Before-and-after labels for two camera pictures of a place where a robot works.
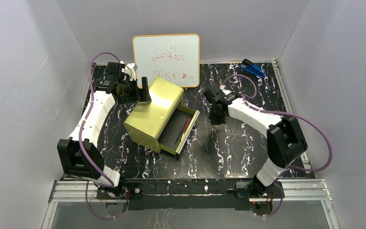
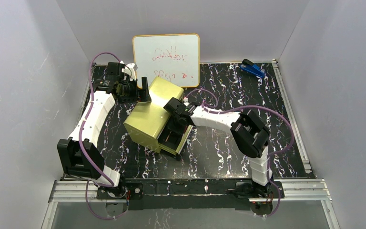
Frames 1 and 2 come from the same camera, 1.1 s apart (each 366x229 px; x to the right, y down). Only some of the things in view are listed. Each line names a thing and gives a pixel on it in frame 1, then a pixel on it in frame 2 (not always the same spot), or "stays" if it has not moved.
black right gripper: (216, 114) → (175, 127)
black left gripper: (142, 91) stays
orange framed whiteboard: (175, 57) stays
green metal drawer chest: (165, 123) stays
